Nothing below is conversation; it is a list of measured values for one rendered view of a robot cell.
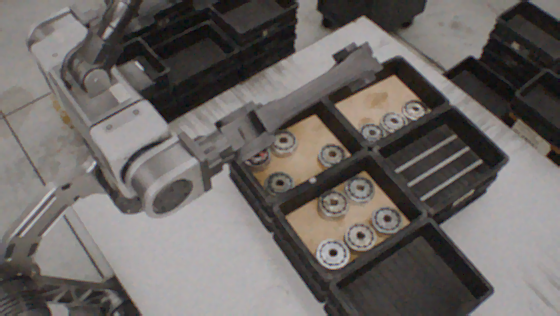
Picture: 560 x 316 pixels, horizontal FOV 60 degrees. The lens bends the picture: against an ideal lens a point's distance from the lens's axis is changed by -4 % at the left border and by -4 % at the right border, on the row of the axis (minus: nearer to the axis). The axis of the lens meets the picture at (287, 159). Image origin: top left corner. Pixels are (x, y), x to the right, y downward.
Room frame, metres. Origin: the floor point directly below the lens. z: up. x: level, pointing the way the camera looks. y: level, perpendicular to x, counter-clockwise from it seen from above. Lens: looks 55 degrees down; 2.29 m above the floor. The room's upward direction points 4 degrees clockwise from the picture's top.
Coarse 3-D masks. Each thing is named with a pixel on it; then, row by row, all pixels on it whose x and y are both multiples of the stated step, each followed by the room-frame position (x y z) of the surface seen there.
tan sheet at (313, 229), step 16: (368, 176) 0.96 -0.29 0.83; (304, 208) 0.82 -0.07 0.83; (352, 208) 0.83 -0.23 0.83; (368, 208) 0.84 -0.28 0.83; (304, 224) 0.76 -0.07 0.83; (320, 224) 0.76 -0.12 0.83; (336, 224) 0.77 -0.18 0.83; (368, 224) 0.78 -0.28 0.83; (304, 240) 0.70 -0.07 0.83; (320, 240) 0.71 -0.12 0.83; (352, 256) 0.66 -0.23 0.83
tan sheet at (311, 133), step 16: (288, 128) 1.15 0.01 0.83; (304, 128) 1.16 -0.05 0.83; (320, 128) 1.16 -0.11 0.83; (304, 144) 1.08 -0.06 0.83; (320, 144) 1.09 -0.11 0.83; (336, 144) 1.09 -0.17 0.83; (272, 160) 1.00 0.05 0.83; (288, 160) 1.01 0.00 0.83; (304, 160) 1.01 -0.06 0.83; (256, 176) 0.93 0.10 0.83; (304, 176) 0.94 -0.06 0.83
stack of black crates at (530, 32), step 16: (528, 0) 2.41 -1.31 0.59; (512, 16) 2.36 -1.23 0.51; (528, 16) 2.37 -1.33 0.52; (544, 16) 2.31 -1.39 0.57; (496, 32) 2.20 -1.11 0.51; (512, 32) 2.13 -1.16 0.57; (528, 32) 2.25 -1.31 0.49; (544, 32) 2.27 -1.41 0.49; (496, 48) 2.17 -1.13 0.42; (512, 48) 2.11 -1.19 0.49; (528, 48) 2.06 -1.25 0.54; (544, 48) 2.13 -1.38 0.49; (496, 64) 2.14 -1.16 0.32; (512, 64) 2.08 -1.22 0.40; (528, 64) 2.02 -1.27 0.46; (544, 64) 1.97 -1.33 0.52; (512, 80) 2.05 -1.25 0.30; (528, 80) 1.99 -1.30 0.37
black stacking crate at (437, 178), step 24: (432, 120) 1.17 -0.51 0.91; (456, 120) 1.20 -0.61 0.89; (408, 144) 1.12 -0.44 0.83; (432, 144) 1.13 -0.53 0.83; (456, 144) 1.14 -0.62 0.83; (480, 144) 1.10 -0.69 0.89; (408, 168) 1.01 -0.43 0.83; (432, 168) 1.02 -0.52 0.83; (456, 168) 1.03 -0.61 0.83; (480, 168) 1.04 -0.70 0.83; (432, 216) 0.80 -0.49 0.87
